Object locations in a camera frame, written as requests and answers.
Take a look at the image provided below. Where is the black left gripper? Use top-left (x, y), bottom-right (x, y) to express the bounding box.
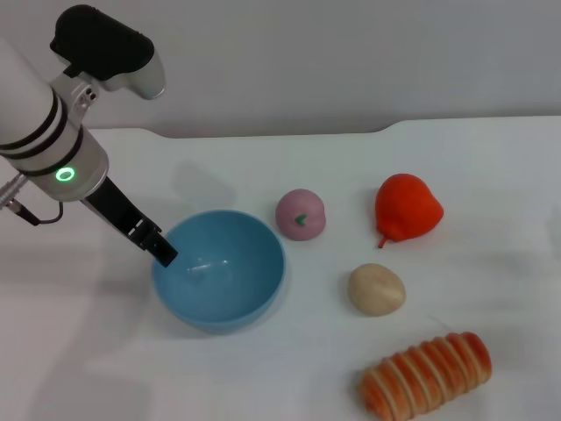
top-left (82, 176), bottom-right (180, 269)

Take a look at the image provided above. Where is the blue plastic bowl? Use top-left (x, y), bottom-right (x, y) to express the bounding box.
top-left (151, 209), bottom-right (287, 335)

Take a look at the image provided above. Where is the beige egg yolk pastry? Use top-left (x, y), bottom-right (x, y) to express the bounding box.
top-left (348, 262), bottom-right (407, 317)

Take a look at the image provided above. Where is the pink peach bun toy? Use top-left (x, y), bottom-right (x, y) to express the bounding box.
top-left (274, 189), bottom-right (327, 242)

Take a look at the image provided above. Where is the orange pear toy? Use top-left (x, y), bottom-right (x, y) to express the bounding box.
top-left (374, 173), bottom-right (444, 249)

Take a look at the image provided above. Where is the striped orange bread roll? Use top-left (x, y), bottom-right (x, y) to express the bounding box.
top-left (358, 331), bottom-right (494, 418)

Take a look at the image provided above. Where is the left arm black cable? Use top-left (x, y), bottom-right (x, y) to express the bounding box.
top-left (0, 173), bottom-right (65, 227)

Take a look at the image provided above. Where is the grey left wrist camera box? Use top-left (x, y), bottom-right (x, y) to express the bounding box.
top-left (49, 4), bottom-right (167, 102)

